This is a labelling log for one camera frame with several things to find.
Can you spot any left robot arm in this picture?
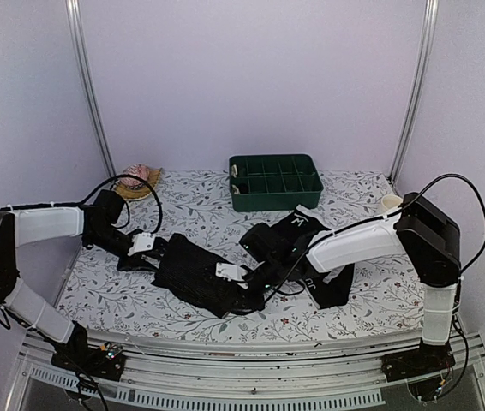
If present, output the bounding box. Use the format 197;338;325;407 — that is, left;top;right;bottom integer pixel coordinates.
0;190;167;372

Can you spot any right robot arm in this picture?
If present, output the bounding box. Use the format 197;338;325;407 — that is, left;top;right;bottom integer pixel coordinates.
239;193;461;380

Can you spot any black white-banded underwear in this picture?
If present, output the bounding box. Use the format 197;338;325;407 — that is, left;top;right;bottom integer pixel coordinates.
272;205;355;309

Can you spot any pink patterned ball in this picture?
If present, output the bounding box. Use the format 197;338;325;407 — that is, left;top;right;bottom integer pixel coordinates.
120;164;149;190

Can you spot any green divided storage box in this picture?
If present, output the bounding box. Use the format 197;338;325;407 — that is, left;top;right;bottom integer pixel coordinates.
228;153;324;212

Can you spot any cream cup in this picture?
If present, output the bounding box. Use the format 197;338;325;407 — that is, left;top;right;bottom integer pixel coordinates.
379;194;403;214

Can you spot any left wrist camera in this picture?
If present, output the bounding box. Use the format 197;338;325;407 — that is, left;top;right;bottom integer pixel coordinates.
127;232;156;256

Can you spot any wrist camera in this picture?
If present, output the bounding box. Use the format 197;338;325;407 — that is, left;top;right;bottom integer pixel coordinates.
215;263;248;289
127;232;156;256

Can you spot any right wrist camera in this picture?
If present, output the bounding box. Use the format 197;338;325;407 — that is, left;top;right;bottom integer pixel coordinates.
215;263;248;289

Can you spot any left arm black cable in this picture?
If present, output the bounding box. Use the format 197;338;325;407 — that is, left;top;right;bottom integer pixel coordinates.
79;173;163;235

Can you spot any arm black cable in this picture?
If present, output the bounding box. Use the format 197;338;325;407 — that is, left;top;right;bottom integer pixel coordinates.
79;173;163;235
267;172;485;301

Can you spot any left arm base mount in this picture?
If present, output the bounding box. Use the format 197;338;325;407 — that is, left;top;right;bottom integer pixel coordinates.
51;344;126;382

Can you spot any front aluminium rail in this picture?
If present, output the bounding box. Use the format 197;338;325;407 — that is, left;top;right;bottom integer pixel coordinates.
10;329;485;408

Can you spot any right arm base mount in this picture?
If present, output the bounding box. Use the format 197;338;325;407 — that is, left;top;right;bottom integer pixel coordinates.
380;341;456;382

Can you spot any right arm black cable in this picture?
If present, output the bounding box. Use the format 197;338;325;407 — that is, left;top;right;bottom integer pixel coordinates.
267;172;485;301

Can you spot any left aluminium frame post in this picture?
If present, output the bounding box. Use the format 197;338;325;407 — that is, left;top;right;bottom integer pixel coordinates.
65;0;116;176

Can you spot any aluminium frame post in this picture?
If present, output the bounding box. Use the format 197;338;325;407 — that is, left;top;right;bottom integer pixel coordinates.
388;0;439;185
65;0;116;176

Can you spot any right aluminium frame post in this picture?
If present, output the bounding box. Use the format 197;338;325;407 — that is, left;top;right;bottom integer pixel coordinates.
388;0;439;185

